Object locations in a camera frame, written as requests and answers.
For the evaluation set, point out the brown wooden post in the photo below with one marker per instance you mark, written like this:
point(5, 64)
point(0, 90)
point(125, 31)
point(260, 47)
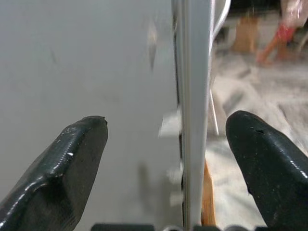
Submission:
point(245, 33)

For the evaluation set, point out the white fridge door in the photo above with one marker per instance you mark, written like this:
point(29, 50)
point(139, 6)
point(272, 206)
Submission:
point(195, 72)

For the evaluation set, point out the white small fridge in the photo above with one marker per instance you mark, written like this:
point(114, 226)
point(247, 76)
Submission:
point(72, 60)

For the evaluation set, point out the person in red shorts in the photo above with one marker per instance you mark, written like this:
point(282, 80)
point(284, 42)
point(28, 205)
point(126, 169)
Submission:
point(284, 33)

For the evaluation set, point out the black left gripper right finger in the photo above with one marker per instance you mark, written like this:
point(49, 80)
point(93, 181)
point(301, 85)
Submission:
point(272, 173)

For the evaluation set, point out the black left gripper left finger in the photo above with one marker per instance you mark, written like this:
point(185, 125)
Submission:
point(55, 173)

